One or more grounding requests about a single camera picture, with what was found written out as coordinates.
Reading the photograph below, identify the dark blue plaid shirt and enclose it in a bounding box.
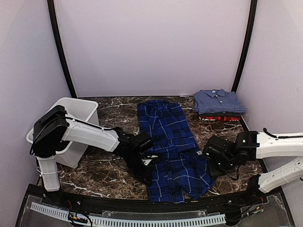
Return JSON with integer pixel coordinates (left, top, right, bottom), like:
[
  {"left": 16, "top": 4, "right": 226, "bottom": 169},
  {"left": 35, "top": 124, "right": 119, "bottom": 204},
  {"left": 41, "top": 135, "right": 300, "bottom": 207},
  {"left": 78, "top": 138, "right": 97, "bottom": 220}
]
[{"left": 137, "top": 100, "right": 215, "bottom": 203}]

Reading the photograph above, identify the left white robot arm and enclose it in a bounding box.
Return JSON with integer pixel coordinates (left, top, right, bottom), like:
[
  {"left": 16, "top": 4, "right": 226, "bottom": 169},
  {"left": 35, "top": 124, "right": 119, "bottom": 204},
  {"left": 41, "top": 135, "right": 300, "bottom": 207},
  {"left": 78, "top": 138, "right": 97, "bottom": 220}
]
[{"left": 30, "top": 105, "right": 153, "bottom": 206}]

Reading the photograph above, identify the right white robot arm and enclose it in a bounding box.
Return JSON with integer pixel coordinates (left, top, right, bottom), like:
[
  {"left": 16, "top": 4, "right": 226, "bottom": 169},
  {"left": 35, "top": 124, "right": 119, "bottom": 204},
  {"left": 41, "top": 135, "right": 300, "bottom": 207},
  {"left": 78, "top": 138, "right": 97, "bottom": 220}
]
[{"left": 203, "top": 128, "right": 303, "bottom": 205}]

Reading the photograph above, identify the red black folded shirt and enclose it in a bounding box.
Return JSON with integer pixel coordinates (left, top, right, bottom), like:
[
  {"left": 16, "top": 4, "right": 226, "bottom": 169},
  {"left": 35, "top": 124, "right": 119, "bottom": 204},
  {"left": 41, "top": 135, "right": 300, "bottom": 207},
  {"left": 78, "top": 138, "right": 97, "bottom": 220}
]
[{"left": 199, "top": 112, "right": 241, "bottom": 122}]

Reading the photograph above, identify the light blue checked folded shirt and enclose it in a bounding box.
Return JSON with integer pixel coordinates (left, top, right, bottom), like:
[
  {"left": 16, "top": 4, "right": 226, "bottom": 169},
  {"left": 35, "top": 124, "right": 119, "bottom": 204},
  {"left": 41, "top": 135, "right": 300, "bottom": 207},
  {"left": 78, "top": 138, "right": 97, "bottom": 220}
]
[{"left": 193, "top": 89, "right": 246, "bottom": 114}]

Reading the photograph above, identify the white plastic bin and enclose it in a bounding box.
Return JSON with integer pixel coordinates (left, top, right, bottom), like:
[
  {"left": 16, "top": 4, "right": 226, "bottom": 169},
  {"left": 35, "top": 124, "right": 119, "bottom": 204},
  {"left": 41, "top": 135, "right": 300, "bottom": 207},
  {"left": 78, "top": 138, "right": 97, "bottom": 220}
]
[{"left": 26, "top": 97, "right": 99, "bottom": 168}]

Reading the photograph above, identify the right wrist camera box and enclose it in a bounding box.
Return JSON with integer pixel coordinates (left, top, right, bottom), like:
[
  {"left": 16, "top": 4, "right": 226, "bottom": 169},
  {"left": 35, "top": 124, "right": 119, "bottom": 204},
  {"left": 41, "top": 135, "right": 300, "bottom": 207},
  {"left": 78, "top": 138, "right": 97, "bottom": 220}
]
[{"left": 202, "top": 136, "right": 228, "bottom": 158}]

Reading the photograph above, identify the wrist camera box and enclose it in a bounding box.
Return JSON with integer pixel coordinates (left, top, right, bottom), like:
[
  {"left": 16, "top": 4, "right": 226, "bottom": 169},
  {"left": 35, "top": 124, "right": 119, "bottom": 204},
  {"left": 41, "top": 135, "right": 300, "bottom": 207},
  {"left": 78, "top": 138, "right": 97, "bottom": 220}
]
[
  {"left": 134, "top": 132, "right": 162, "bottom": 166},
  {"left": 202, "top": 136, "right": 228, "bottom": 158}
]

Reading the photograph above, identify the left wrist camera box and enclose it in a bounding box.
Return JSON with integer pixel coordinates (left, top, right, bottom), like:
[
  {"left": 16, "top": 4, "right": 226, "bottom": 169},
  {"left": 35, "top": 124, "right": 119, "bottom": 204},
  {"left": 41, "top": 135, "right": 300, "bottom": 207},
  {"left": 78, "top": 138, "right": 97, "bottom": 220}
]
[{"left": 134, "top": 132, "right": 162, "bottom": 166}]

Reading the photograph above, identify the black front rail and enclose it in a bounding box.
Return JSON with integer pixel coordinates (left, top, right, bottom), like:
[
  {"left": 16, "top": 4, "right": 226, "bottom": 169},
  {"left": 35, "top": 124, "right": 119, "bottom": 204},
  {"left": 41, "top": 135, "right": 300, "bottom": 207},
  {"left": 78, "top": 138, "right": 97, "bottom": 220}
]
[{"left": 26, "top": 184, "right": 284, "bottom": 214}]

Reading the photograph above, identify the white slotted cable duct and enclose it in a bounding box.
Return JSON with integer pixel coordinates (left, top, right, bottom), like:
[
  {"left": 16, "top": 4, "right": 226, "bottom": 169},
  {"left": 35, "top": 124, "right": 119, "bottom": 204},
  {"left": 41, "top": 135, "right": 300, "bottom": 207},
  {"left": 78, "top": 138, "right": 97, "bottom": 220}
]
[{"left": 30, "top": 202, "right": 226, "bottom": 227}]

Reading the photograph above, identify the right black frame post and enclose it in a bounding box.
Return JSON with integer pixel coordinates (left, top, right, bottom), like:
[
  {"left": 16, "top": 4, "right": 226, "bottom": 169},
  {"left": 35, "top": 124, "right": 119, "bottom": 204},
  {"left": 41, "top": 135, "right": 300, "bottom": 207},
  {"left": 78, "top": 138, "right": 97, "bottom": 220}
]
[{"left": 231, "top": 0, "right": 258, "bottom": 93}]

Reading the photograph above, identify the black frame post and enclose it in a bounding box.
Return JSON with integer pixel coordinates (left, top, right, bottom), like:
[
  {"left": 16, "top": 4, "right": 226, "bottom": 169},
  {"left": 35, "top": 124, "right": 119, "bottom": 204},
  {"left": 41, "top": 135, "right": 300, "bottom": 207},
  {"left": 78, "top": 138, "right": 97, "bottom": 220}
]
[
  {"left": 231, "top": 0, "right": 258, "bottom": 93},
  {"left": 47, "top": 0, "right": 77, "bottom": 98}
]

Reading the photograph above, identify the left black frame post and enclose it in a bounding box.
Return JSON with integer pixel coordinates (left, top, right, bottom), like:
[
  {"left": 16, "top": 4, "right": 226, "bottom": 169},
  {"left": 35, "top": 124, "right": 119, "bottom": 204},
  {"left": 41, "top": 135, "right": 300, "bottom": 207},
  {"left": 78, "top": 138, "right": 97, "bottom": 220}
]
[{"left": 47, "top": 0, "right": 77, "bottom": 98}]

